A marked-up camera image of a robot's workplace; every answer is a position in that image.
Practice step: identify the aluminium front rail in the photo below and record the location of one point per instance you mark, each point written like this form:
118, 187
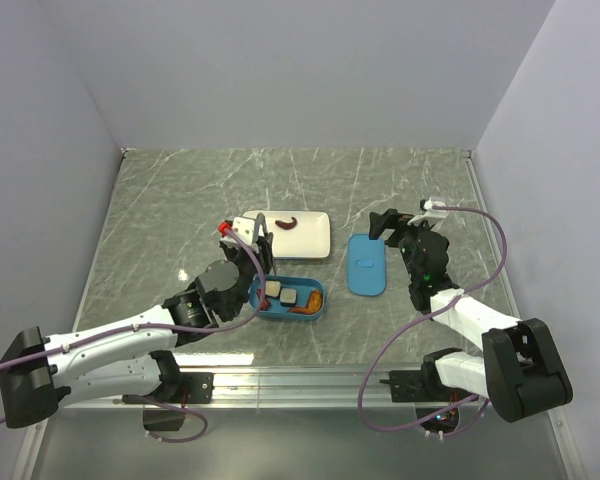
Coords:
302, 387

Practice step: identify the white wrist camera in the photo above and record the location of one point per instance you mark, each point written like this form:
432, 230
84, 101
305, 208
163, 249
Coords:
432, 211
245, 229

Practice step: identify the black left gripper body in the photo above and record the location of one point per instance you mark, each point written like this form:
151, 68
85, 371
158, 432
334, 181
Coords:
248, 265

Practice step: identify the orange shrimp food piece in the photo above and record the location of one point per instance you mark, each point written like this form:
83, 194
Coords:
313, 305

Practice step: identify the blue lunch box lid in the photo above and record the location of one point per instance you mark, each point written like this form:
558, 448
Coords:
366, 265

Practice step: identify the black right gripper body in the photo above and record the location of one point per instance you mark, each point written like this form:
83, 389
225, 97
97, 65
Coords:
413, 271

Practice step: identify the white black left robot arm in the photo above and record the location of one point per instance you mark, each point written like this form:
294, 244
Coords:
134, 357

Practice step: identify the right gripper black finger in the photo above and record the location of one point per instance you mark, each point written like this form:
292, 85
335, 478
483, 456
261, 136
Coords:
402, 235
379, 223

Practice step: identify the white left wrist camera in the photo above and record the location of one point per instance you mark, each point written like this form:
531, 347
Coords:
245, 229

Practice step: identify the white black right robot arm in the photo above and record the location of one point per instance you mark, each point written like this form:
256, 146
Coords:
519, 371

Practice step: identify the white topped sushi piece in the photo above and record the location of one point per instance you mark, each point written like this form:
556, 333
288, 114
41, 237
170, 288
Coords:
288, 297

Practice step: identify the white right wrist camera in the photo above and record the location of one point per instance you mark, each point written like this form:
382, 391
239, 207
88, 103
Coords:
432, 211

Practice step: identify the tan topped sushi piece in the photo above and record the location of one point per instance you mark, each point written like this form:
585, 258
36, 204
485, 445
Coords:
273, 288

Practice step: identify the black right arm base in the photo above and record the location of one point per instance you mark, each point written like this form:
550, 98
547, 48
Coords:
415, 390

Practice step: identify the blue lunch box container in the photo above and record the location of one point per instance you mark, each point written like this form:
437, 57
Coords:
304, 286

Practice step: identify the white rectangular plate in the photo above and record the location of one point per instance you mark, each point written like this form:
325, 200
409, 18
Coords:
310, 239

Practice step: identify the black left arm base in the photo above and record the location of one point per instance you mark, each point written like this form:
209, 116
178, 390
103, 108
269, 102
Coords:
167, 409

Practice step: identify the dark red sausage piece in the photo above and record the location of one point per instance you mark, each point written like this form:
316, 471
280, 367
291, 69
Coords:
286, 225

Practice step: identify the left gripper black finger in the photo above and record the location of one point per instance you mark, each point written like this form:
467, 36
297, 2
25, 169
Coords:
261, 231
269, 256

